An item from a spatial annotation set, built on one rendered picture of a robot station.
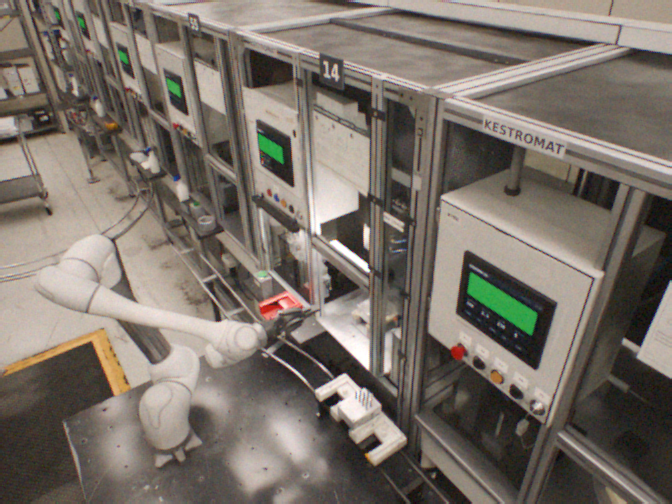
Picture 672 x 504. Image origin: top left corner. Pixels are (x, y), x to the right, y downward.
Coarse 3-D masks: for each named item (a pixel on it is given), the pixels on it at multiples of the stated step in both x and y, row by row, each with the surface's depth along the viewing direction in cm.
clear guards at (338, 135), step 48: (336, 96) 147; (384, 96) 129; (336, 144) 156; (384, 144) 136; (336, 192) 166; (384, 192) 144; (288, 240) 214; (336, 240) 178; (384, 240) 152; (288, 288) 234; (384, 288) 162; (384, 336) 173; (384, 384) 186
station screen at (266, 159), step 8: (256, 128) 193; (264, 136) 190; (272, 136) 184; (280, 144) 181; (264, 152) 195; (264, 160) 198; (272, 160) 191; (272, 168) 194; (280, 168) 188; (280, 176) 191
